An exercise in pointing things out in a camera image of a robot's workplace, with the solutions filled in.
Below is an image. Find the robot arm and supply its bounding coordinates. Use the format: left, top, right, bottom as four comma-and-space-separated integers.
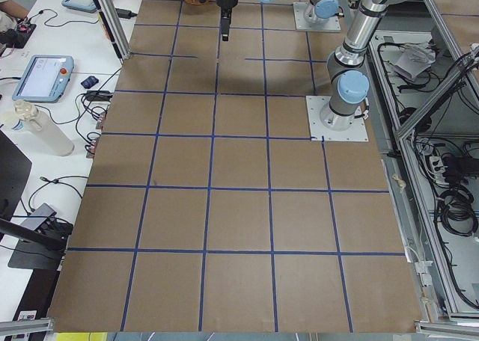
216, 0, 341, 41
260, 0, 406, 132

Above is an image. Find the black power adapter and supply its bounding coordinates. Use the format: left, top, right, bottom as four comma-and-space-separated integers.
115, 8, 138, 19

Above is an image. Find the small blue pouch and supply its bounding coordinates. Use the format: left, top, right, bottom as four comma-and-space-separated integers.
81, 76, 99, 89

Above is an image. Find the near teach pendant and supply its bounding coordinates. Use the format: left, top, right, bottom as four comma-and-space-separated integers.
12, 55, 74, 103

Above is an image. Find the white water bottle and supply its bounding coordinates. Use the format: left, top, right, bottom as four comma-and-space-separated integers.
13, 99, 75, 156

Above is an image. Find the black monitor stand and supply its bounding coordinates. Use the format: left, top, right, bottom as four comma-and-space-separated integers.
1, 134, 73, 271

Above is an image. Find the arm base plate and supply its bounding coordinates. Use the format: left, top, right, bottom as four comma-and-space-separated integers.
293, 2, 341, 33
305, 96, 369, 142

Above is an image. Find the aluminium frame post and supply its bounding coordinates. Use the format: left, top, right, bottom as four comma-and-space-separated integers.
93, 0, 131, 61

